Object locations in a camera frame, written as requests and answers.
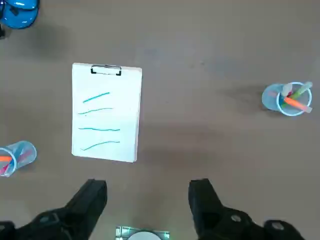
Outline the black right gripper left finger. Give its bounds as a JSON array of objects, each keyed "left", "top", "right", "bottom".
[{"left": 0, "top": 178, "right": 108, "bottom": 240}]

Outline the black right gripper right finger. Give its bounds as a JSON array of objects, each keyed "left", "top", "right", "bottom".
[{"left": 187, "top": 177, "right": 308, "bottom": 240}]

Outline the pink marker pen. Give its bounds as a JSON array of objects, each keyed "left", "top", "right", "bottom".
[{"left": 0, "top": 149, "right": 33, "bottom": 176}]

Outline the clear plastic pen cup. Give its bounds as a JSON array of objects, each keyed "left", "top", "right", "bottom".
[
  {"left": 0, "top": 140, "right": 38, "bottom": 178},
  {"left": 261, "top": 81, "right": 314, "bottom": 117}
]

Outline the green marker pen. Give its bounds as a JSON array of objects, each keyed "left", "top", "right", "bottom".
[{"left": 289, "top": 81, "right": 313, "bottom": 100}]

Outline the white paper sheet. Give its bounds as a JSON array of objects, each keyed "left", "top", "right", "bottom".
[{"left": 72, "top": 64, "right": 142, "bottom": 162}]

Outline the clipboard with black clip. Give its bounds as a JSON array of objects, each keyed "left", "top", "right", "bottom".
[{"left": 71, "top": 62, "right": 143, "bottom": 164}]

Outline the blue desk lamp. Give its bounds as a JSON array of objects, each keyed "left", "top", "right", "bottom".
[{"left": 0, "top": 0, "right": 41, "bottom": 40}]

